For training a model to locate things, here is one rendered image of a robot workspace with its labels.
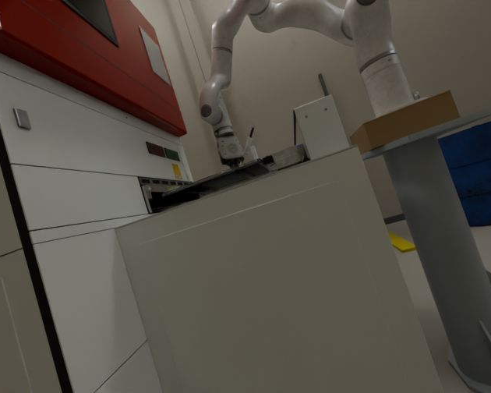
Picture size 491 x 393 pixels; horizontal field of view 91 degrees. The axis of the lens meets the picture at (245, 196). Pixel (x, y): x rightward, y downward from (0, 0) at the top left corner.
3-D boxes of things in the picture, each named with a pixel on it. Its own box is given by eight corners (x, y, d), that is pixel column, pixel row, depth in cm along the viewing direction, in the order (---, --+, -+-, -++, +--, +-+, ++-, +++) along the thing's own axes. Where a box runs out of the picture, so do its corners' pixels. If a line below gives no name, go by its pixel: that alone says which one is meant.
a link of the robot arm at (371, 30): (391, 65, 88) (369, 5, 89) (410, 36, 71) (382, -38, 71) (358, 79, 92) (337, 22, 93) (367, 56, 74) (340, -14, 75)
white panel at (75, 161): (22, 247, 44) (-33, 47, 46) (198, 212, 124) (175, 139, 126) (35, 242, 43) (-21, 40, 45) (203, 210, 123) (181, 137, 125)
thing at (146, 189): (147, 213, 79) (139, 185, 80) (199, 206, 123) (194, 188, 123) (152, 211, 79) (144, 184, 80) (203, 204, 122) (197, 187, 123)
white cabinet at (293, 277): (207, 549, 59) (114, 229, 63) (261, 329, 153) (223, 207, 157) (507, 543, 46) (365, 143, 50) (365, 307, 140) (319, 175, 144)
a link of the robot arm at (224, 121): (226, 124, 97) (235, 128, 105) (217, 93, 97) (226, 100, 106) (209, 132, 100) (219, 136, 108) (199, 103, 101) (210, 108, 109)
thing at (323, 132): (312, 162, 58) (293, 108, 59) (304, 176, 112) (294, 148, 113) (351, 148, 56) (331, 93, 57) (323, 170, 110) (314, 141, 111)
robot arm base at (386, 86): (421, 107, 88) (404, 61, 89) (437, 93, 71) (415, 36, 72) (366, 129, 97) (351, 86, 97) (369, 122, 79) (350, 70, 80)
